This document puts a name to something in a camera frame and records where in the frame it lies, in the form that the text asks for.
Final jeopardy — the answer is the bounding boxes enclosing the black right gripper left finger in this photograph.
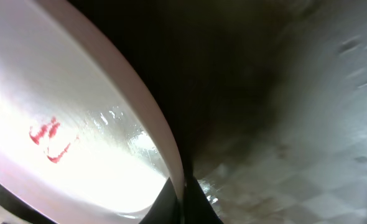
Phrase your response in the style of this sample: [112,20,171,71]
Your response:
[139,179,181,224]

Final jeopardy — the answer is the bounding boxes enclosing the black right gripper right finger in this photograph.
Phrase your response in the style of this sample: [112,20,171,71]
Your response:
[183,176,223,224]

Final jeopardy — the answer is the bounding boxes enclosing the dark brown serving tray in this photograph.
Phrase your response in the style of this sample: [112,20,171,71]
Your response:
[73,1,367,223]

